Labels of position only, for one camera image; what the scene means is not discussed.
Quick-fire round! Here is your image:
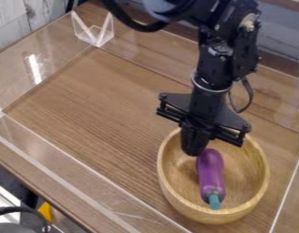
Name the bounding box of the clear acrylic tray wall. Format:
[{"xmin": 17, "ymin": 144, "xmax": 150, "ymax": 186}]
[{"xmin": 0, "ymin": 111, "xmax": 190, "ymax": 233}]

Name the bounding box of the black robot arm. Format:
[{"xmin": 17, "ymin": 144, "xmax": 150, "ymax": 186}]
[{"xmin": 101, "ymin": 0, "xmax": 261, "ymax": 157}]

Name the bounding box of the brown wooden bowl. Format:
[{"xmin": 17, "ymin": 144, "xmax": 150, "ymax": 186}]
[{"xmin": 156, "ymin": 130, "xmax": 270, "ymax": 225}]

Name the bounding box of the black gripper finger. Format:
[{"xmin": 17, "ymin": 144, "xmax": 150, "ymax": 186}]
[
  {"xmin": 180, "ymin": 123, "xmax": 196, "ymax": 157},
  {"xmin": 194, "ymin": 127, "xmax": 214, "ymax": 156}
]

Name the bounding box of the purple toy eggplant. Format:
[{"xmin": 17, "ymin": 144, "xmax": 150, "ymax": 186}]
[{"xmin": 196, "ymin": 148, "xmax": 226, "ymax": 210}]

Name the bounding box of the clear acrylic corner bracket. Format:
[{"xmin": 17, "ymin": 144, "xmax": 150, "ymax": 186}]
[{"xmin": 71, "ymin": 12, "xmax": 115, "ymax": 47}]

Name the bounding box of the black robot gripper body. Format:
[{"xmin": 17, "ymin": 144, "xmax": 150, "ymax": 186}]
[{"xmin": 156, "ymin": 86, "xmax": 251, "ymax": 147}]

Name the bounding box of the black cable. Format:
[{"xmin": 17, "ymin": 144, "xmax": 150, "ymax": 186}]
[{"xmin": 0, "ymin": 206, "xmax": 55, "ymax": 233}]

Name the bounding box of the yellow black device corner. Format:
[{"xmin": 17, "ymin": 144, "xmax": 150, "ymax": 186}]
[{"xmin": 33, "ymin": 201, "xmax": 72, "ymax": 233}]

